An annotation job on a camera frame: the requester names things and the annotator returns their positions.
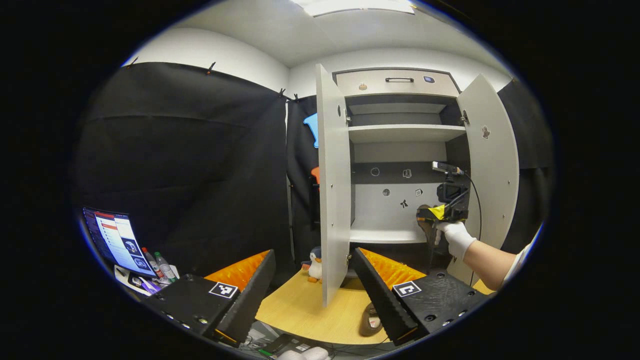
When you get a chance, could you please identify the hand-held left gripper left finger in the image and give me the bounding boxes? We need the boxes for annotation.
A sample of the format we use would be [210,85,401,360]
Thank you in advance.
[142,249,277,347]

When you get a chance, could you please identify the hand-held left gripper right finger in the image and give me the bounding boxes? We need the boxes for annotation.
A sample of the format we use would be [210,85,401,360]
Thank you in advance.
[352,247,488,347]

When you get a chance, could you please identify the brown shoe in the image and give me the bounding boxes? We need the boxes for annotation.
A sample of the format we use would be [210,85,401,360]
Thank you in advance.
[359,302,385,337]
[417,204,442,247]

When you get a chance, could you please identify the white cabinet door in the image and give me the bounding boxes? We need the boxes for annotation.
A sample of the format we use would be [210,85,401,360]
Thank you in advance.
[446,74,521,287]
[315,63,357,308]

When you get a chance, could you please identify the white shoe cabinet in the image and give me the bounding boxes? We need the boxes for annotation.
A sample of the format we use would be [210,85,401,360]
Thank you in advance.
[334,67,471,281]

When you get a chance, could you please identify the white cabinet drawer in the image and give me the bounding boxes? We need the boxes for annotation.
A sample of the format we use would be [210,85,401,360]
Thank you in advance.
[336,69,460,98]

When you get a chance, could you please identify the penguin plush toy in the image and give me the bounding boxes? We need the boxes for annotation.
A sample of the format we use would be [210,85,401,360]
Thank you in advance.
[301,246,324,284]

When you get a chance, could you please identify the white shirt sleeve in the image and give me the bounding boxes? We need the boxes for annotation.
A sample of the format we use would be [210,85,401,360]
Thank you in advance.
[502,242,533,288]

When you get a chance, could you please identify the white paper sheet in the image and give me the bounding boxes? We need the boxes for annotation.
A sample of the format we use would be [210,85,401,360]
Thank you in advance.
[114,265,181,297]

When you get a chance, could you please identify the open laptop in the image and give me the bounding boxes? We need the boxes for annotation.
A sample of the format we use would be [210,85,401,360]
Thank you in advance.
[82,206,156,278]

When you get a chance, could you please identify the black backdrop cloth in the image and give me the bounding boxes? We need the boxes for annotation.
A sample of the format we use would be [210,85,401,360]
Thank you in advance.
[74,61,555,281]

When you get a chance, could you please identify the wide ceiling light panel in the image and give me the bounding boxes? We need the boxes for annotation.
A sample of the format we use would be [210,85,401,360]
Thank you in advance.
[300,0,416,17]

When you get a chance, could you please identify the row of black cloth clips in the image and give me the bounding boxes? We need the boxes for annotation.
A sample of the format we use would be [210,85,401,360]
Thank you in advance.
[127,56,301,102]

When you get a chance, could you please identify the black camera cable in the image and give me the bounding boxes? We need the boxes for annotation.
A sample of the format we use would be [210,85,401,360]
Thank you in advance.
[462,172,484,243]

